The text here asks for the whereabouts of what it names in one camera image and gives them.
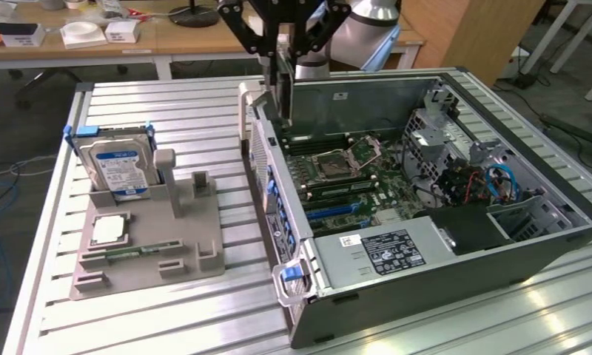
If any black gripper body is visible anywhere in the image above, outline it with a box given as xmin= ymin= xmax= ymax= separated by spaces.
xmin=240 ymin=0 xmax=331 ymax=18

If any green graphics card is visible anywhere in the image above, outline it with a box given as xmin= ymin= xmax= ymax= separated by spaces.
xmin=265 ymin=21 xmax=296 ymax=129

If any white paper box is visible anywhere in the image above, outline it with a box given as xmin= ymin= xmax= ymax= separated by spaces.
xmin=248 ymin=14 xmax=291 ymax=50

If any black round lamp base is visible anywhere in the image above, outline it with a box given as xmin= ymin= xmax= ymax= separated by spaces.
xmin=168 ymin=0 xmax=221 ymax=29

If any wooden desk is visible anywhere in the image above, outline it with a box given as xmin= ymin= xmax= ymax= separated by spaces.
xmin=0 ymin=0 xmax=427 ymax=72

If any small white labelled box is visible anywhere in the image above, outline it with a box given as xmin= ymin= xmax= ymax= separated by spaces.
xmin=104 ymin=20 xmax=143 ymax=44

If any wooden cabinet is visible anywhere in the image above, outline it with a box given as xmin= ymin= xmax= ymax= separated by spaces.
xmin=408 ymin=0 xmax=547 ymax=88

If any white round holder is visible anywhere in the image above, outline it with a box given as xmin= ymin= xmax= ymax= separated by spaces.
xmin=59 ymin=21 xmax=109 ymax=50

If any metal socket cover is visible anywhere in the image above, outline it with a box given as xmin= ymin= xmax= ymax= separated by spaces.
xmin=347 ymin=135 xmax=381 ymax=164

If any CPU socket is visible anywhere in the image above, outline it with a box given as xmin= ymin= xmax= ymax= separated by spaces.
xmin=309 ymin=151 xmax=357 ymax=183

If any metal disk bay cage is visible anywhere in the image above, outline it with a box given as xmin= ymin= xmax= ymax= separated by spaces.
xmin=403 ymin=106 xmax=476 ymax=207

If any installed RAM stick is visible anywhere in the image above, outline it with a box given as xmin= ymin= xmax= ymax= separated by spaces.
xmin=303 ymin=176 xmax=379 ymax=203

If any white box with black lid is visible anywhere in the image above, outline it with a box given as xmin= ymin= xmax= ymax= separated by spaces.
xmin=0 ymin=22 xmax=48 ymax=48

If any hard disk in blue carrier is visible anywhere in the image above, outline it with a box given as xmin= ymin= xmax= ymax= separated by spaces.
xmin=63 ymin=121 xmax=157 ymax=203

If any green motherboard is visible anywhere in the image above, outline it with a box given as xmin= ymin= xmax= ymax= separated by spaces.
xmin=275 ymin=125 xmax=431 ymax=237

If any black floor stand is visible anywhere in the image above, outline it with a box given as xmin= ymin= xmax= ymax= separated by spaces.
xmin=539 ymin=106 xmax=592 ymax=149

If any silver CPU chip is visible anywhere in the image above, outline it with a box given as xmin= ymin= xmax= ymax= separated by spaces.
xmin=89 ymin=216 xmax=129 ymax=246

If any grey power supply unit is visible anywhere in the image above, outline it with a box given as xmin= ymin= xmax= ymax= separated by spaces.
xmin=313 ymin=216 xmax=459 ymax=291

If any green loose RAM stick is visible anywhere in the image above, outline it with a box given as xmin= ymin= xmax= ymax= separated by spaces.
xmin=105 ymin=246 xmax=161 ymax=260

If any grey plastic parts rack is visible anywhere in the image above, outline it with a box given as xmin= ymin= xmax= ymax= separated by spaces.
xmin=68 ymin=147 xmax=227 ymax=302

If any open black PC case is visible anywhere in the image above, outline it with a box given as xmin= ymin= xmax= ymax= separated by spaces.
xmin=239 ymin=66 xmax=592 ymax=351

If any grey case handle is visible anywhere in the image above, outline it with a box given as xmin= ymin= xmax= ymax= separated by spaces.
xmin=237 ymin=81 xmax=267 ymax=142
xmin=271 ymin=257 xmax=317 ymax=308

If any white table frame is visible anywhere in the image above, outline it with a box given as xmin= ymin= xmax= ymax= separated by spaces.
xmin=519 ymin=0 xmax=592 ymax=101

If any red disk wire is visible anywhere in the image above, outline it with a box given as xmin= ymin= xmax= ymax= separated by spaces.
xmin=466 ymin=168 xmax=491 ymax=201

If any blue disk wire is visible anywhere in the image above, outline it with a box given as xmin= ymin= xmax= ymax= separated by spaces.
xmin=486 ymin=162 xmax=523 ymax=203

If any white floor cable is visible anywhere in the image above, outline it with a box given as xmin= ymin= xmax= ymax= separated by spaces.
xmin=0 ymin=154 xmax=56 ymax=177

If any grey disk bay bracket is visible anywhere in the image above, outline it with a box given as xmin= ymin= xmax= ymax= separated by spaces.
xmin=486 ymin=193 xmax=575 ymax=244

